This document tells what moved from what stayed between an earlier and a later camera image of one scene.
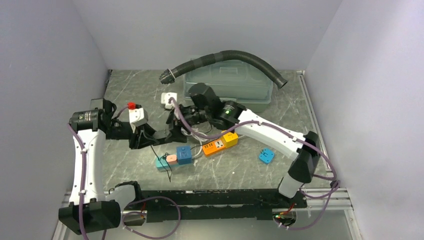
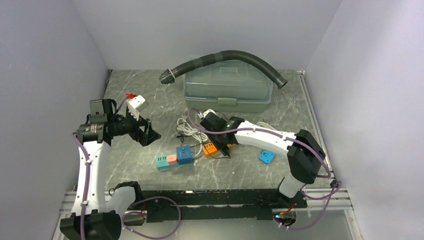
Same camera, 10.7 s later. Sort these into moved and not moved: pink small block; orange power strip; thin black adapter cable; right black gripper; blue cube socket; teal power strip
Moved: right black gripper; thin black adapter cable
Not moved: pink small block; orange power strip; blue cube socket; teal power strip
